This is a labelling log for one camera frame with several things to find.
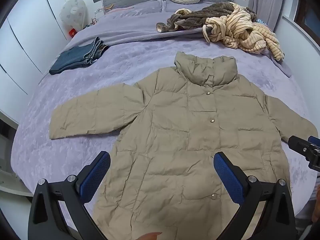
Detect grey curtain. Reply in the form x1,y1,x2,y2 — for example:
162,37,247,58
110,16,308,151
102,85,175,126
250,0,290,33

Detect orange cable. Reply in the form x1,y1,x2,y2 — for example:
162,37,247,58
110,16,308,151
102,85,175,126
104,4,135,13

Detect white wardrobe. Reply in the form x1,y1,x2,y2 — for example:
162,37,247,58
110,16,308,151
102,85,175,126
0,0,69,125

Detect purple pillow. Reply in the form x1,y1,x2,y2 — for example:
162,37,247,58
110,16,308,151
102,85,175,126
104,0,164,14

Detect person's left hand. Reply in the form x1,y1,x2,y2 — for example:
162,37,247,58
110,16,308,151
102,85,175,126
137,232,162,240

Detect cream striped fleece garment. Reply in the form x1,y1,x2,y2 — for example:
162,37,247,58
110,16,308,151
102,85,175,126
204,4,285,61

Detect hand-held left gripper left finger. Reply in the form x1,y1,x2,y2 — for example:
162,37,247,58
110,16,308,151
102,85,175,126
27,151,112,240

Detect covered white standing fan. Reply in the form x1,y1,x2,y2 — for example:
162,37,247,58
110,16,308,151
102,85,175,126
59,0,87,30

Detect brown fleece garment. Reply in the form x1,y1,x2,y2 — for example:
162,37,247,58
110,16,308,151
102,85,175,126
157,2,250,33

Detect khaki puffer jacket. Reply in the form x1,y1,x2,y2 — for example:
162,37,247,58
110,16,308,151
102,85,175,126
49,52,318,240

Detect folded blue jeans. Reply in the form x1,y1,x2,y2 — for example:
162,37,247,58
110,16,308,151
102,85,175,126
49,36,110,75

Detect dark framed window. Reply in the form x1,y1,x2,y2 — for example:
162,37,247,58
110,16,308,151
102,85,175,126
294,0,320,40

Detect bed with purple cover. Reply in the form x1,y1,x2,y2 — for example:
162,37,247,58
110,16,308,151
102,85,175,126
10,0,313,240

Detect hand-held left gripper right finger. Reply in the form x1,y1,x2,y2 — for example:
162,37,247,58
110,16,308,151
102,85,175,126
213,151,297,240

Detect person's right hand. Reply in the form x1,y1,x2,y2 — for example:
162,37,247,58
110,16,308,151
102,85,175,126
311,180,320,223

